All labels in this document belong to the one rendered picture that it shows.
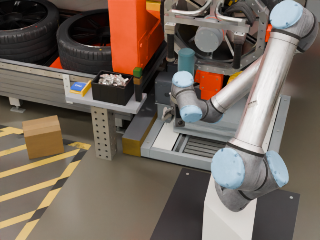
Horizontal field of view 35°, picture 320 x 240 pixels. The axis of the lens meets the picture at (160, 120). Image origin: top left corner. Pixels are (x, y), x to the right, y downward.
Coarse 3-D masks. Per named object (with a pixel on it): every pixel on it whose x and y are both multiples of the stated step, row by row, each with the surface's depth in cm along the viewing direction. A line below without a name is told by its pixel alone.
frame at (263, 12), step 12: (168, 0) 266; (252, 0) 252; (168, 12) 271; (264, 12) 253; (264, 24) 257; (264, 36) 261; (180, 48) 281; (264, 48) 267; (204, 60) 286; (240, 60) 274; (252, 60) 271; (216, 72) 283; (228, 72) 280
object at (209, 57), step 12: (180, 0) 283; (192, 0) 275; (240, 0) 265; (204, 12) 276; (180, 24) 289; (180, 36) 287; (192, 36) 288; (228, 36) 281; (252, 36) 295; (192, 48) 290; (228, 48) 298; (252, 48) 277; (216, 60) 288; (228, 60) 286
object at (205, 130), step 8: (176, 128) 318; (184, 128) 316; (192, 128) 314; (200, 128) 312; (208, 128) 314; (216, 128) 314; (224, 128) 313; (200, 136) 316; (208, 136) 314; (216, 136) 312; (224, 136) 310; (232, 136) 308
